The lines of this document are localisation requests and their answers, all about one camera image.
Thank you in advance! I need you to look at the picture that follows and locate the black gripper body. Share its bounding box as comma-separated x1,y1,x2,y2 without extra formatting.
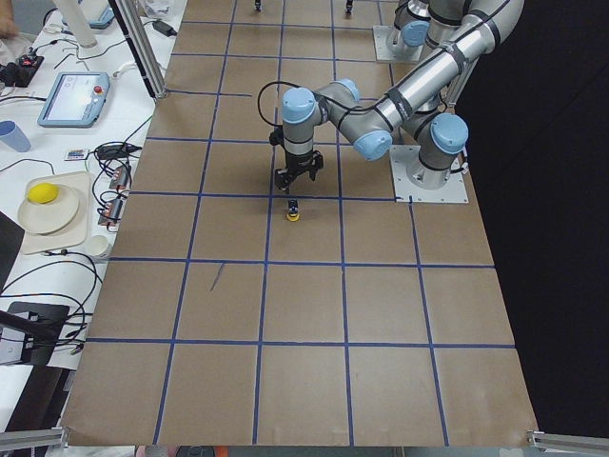
274,150,324,186

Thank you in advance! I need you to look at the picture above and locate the yellow push button switch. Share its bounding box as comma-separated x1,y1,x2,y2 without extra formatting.
286,199,300,222

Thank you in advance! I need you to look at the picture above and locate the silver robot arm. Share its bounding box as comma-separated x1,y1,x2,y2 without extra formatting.
392,0,462,50
269,0,524,191

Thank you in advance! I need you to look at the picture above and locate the black box with red button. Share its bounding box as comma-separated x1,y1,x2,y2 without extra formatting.
1,54,44,88

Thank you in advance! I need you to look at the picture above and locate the upper small circuit board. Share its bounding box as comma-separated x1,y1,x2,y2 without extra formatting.
108,164,132,190

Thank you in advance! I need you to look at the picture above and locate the small circuit board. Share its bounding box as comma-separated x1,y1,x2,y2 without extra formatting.
108,164,132,190
98,198,124,227

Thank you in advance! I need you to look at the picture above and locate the lower small circuit board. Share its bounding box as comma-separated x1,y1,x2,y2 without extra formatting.
98,198,124,227

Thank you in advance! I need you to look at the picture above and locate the black power adapter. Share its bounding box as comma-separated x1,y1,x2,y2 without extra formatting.
152,19,177,37

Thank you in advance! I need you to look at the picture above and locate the white paper cup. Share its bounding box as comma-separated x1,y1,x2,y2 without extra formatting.
85,235,112,262

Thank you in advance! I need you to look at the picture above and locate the small colourful card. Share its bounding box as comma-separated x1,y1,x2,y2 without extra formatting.
65,149,90,161

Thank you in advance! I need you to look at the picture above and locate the blue teach pendant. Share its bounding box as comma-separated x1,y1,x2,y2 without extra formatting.
80,1,115,30
37,71,110,129

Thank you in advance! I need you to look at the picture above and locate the beige rectangular tray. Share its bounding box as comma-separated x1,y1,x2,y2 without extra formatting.
17,171,91,254

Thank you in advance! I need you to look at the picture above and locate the beige round plate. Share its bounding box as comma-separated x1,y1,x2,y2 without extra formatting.
17,185,80,234

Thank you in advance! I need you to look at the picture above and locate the yellow lemon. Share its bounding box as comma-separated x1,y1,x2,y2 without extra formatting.
27,182,59,205

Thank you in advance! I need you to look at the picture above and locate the white cylinder tube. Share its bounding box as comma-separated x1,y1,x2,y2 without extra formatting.
53,0,97,49

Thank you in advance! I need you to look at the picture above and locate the black device on table edge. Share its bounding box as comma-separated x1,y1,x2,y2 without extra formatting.
1,301,69,366

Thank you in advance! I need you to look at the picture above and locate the light blue plastic cup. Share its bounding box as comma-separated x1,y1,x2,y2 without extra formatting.
0,120,31,152

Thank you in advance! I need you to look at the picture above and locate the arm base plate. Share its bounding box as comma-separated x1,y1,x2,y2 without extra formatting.
389,145,469,204
373,25,422,63

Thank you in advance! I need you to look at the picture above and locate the aluminium frame post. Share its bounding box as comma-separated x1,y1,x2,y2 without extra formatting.
108,0,167,99

